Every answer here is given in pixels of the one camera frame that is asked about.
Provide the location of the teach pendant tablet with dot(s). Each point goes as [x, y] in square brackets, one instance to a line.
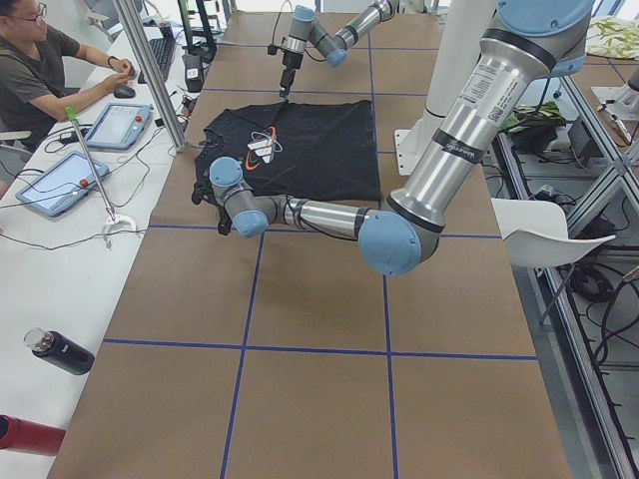
[59, 188]
[119, 127]

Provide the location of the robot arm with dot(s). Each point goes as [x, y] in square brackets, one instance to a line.
[492, 51]
[306, 29]

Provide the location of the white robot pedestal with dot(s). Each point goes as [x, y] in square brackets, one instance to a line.
[429, 100]

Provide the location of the white plastic chair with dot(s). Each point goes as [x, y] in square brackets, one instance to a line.
[535, 234]

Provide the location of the reacher grabber stick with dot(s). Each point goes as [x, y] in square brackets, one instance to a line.
[114, 219]

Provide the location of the far teach pendant tablet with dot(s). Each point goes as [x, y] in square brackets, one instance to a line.
[119, 127]

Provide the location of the black box with label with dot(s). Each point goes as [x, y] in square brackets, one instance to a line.
[193, 73]

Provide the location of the aluminium frame post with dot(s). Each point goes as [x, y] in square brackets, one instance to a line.
[132, 23]

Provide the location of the black printed t-shirt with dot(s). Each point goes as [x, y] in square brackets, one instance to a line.
[323, 153]

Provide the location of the near teach pendant tablet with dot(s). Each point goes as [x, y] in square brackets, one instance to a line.
[59, 188]

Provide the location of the black keyboard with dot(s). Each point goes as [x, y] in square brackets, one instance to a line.
[163, 50]

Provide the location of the red water bottle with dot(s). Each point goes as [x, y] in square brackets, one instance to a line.
[20, 435]

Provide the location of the seated person in green shirt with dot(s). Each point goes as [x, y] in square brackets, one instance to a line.
[33, 87]

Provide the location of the black water bottle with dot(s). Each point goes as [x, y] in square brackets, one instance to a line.
[57, 349]

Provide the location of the black computer mouse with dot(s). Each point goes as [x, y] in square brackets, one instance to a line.
[124, 92]

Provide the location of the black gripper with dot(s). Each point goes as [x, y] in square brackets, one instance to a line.
[289, 62]
[223, 220]

